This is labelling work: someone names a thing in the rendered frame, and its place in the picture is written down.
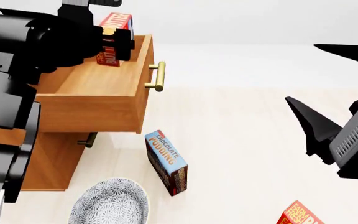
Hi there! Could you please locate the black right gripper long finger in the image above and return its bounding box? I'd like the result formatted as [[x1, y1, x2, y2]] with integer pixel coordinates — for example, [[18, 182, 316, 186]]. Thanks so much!
[[284, 96, 343, 166]]

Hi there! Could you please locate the black left gripper slim finger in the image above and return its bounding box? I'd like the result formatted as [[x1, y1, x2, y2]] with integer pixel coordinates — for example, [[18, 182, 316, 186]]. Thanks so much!
[[88, 0, 122, 7]]

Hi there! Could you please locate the black left gripper blocky finger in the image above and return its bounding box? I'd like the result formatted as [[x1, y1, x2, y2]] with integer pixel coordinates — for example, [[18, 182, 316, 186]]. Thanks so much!
[[101, 29, 135, 62]]

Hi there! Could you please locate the red butter box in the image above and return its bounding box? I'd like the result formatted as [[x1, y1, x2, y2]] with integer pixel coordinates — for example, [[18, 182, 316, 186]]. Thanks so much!
[[275, 200, 326, 224], [96, 12, 135, 68]]

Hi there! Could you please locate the wooden drawer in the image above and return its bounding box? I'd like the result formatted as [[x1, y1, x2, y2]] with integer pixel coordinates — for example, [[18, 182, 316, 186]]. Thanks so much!
[[31, 34, 155, 135]]

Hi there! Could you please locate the chocolate pudding box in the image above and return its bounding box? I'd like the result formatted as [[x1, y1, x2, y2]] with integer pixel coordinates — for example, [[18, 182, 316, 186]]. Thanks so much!
[[144, 129, 189, 197]]

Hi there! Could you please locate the grey patterned white plate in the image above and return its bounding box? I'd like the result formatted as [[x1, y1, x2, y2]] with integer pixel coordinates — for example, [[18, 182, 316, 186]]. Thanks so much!
[[68, 177, 150, 224]]

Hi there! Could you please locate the dark brass drawer handle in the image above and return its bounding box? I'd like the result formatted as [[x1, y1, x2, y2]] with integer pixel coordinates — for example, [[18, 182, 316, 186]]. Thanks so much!
[[76, 131, 99, 149]]

